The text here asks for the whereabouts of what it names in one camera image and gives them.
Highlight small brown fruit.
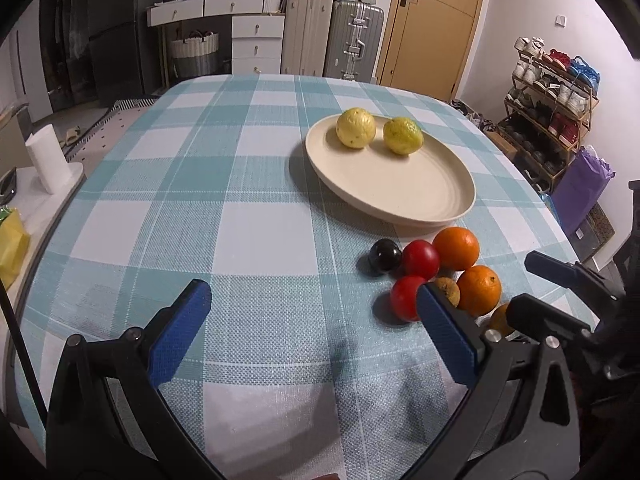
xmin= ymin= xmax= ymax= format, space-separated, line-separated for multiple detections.
xmin=432 ymin=276 xmax=461 ymax=307

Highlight wooden shoe rack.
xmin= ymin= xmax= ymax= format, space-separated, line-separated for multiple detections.
xmin=492 ymin=36 xmax=601 ymax=196

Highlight beige suitcase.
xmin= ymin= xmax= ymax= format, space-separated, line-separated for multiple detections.
xmin=280 ymin=0 xmax=335 ymax=77

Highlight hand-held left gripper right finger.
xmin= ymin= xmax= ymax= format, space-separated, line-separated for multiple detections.
xmin=415 ymin=282 xmax=582 ymax=480

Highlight black plum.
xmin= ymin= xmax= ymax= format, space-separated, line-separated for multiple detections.
xmin=368 ymin=239 xmax=403 ymax=274

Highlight white tray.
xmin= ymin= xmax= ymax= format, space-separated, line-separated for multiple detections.
xmin=0 ymin=160 xmax=86 ymax=241

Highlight round yellow guava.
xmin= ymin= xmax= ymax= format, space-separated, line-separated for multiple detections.
xmin=335 ymin=108 xmax=377 ymax=149

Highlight shoes beside door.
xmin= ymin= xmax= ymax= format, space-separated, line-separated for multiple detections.
xmin=450 ymin=99 xmax=498 ymax=133

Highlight purple bag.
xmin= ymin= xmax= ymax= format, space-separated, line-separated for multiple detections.
xmin=550 ymin=146 xmax=616 ymax=236

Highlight teal checked tablecloth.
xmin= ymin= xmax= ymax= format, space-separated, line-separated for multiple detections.
xmin=12 ymin=74 xmax=601 ymax=480

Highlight patterned gift bag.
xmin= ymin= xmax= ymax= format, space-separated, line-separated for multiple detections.
xmin=570 ymin=204 xmax=616 ymax=261

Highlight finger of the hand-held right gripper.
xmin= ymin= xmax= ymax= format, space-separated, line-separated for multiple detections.
xmin=524 ymin=251 xmax=626 ymax=306
xmin=505 ymin=293 xmax=603 ymax=356

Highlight cream round plate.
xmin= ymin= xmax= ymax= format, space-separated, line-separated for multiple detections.
xmin=305 ymin=113 xmax=477 ymax=224

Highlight black cabinet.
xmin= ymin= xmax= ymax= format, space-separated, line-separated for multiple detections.
xmin=37 ymin=0 xmax=166 ymax=111

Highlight silver suitcase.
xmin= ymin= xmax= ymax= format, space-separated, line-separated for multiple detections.
xmin=324 ymin=0 xmax=385 ymax=82

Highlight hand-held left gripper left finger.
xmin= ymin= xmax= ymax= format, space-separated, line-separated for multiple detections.
xmin=46 ymin=279 xmax=222 ymax=480

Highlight small orange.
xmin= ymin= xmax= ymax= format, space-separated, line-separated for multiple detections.
xmin=489 ymin=302 xmax=516 ymax=337

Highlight white drawer dresser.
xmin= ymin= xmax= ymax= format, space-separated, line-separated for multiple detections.
xmin=146 ymin=0 xmax=286 ymax=96

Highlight white paper towel roll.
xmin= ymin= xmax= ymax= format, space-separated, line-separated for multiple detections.
xmin=25 ymin=124 xmax=73 ymax=195

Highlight red tomato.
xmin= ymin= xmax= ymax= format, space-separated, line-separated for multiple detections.
xmin=401 ymin=240 xmax=442 ymax=281
xmin=390 ymin=275 xmax=428 ymax=322

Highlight black cable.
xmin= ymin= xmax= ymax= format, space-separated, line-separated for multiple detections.
xmin=0 ymin=275 xmax=48 ymax=426

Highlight plain orange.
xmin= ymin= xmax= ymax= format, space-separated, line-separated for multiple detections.
xmin=432 ymin=227 xmax=481 ymax=272

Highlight orange with dark specks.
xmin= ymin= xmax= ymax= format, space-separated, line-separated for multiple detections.
xmin=457 ymin=265 xmax=502 ymax=317

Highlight dotted floor rug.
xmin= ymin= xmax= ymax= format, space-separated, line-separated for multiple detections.
xmin=50 ymin=97 xmax=156 ymax=161

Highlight wooden door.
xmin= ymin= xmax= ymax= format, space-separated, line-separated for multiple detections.
xmin=375 ymin=0 xmax=488 ymax=102

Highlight yellow-green guava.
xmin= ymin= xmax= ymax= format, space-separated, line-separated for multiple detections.
xmin=383 ymin=116 xmax=424 ymax=156

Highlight woven laundry basket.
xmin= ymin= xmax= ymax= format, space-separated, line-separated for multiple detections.
xmin=169 ymin=30 xmax=221 ymax=81

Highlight yellow bag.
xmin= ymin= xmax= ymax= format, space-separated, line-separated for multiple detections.
xmin=0 ymin=207 xmax=32 ymax=291

